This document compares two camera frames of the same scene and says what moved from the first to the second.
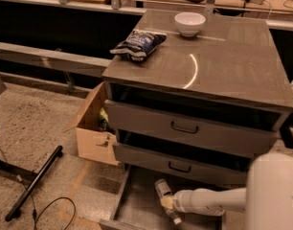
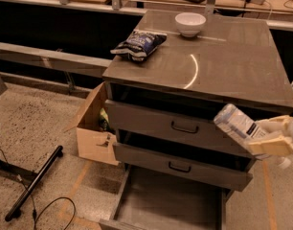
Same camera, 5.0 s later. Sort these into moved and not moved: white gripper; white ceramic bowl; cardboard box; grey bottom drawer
Moved: white gripper
Not moved: white ceramic bowl; cardboard box; grey bottom drawer
